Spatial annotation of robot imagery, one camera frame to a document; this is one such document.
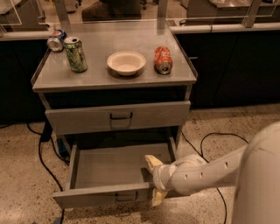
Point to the grey metal drawer cabinet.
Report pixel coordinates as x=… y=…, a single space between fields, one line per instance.
x=61 y=88

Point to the red blue soda can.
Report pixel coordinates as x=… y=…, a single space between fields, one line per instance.
x=56 y=40

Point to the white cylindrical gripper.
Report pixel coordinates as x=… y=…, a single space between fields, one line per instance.
x=161 y=177

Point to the orange soda can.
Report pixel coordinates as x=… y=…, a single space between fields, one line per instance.
x=163 y=60

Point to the white paper bowl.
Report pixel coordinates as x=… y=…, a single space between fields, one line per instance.
x=126 y=63

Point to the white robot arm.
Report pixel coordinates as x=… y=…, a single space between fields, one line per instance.
x=254 y=171

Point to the grey top drawer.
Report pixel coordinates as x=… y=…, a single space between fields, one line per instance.
x=121 y=117

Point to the grey drawer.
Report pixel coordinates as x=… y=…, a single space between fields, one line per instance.
x=121 y=117
x=112 y=175

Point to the white counter rail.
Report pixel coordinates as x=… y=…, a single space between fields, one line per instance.
x=215 y=28

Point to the green soda can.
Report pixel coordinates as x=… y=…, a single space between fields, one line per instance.
x=75 y=54

